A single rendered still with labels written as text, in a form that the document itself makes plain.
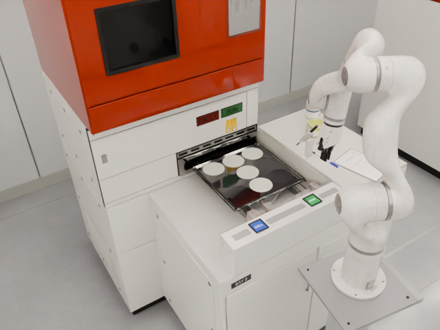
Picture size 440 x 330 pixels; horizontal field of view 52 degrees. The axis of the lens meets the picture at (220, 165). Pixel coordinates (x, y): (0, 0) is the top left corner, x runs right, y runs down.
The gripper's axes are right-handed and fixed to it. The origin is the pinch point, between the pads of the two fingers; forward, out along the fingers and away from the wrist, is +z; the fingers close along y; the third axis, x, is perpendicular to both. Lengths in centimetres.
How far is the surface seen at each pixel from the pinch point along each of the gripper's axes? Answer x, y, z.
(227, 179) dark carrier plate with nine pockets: -28.6, 27.0, 18.9
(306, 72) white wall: -177, -193, 61
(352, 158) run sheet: 1.7, -17.8, 6.2
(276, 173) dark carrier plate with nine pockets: -17.6, 7.9, 16.5
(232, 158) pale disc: -39.6, 15.2, 17.7
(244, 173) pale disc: -27.0, 18.6, 17.8
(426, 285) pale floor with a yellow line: 33, -79, 96
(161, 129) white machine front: -52, 47, 0
